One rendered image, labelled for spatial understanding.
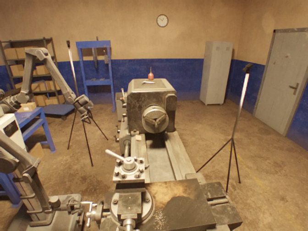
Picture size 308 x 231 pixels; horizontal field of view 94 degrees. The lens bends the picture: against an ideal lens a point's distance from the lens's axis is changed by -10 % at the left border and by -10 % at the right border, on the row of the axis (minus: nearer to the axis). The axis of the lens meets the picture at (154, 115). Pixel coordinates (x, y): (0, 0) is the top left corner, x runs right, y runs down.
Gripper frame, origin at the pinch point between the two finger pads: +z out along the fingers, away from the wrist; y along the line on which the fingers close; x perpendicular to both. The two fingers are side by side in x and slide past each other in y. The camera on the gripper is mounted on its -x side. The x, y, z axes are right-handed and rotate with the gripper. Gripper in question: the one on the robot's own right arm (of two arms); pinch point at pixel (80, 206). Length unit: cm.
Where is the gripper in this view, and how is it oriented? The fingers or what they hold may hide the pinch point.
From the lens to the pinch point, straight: 143.5
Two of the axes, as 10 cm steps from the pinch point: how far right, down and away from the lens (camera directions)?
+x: 1.1, 1.7, -9.8
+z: 9.9, -0.5, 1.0
